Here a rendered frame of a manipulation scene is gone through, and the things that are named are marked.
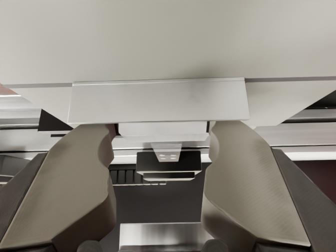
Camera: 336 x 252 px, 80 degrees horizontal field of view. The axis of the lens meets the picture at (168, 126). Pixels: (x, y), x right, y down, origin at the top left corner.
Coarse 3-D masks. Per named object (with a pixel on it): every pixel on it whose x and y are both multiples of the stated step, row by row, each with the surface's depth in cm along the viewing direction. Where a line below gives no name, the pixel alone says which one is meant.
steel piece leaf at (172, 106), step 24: (72, 96) 10; (96, 96) 10; (120, 96) 10; (144, 96) 10; (168, 96) 10; (192, 96) 10; (216, 96) 10; (240, 96) 10; (72, 120) 9; (96, 120) 9; (120, 120) 9; (144, 120) 9; (168, 120) 9; (192, 120) 9; (216, 120) 9
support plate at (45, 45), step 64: (0, 0) 6; (64, 0) 6; (128, 0) 6; (192, 0) 6; (256, 0) 6; (320, 0) 6; (0, 64) 9; (64, 64) 9; (128, 64) 9; (192, 64) 9; (256, 64) 9; (320, 64) 9
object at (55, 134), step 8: (40, 112) 19; (40, 120) 19; (48, 120) 19; (56, 120) 19; (40, 128) 19; (48, 128) 19; (56, 128) 19; (64, 128) 19; (72, 128) 19; (56, 136) 21; (120, 136) 21
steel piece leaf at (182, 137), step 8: (128, 136) 20; (136, 136) 20; (144, 136) 20; (152, 136) 20; (160, 136) 20; (168, 136) 20; (176, 136) 20; (184, 136) 20; (192, 136) 20; (200, 136) 20
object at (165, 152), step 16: (160, 144) 23; (176, 144) 23; (144, 160) 37; (160, 160) 35; (176, 160) 36; (192, 160) 37; (144, 176) 37; (160, 176) 37; (176, 176) 37; (192, 176) 37
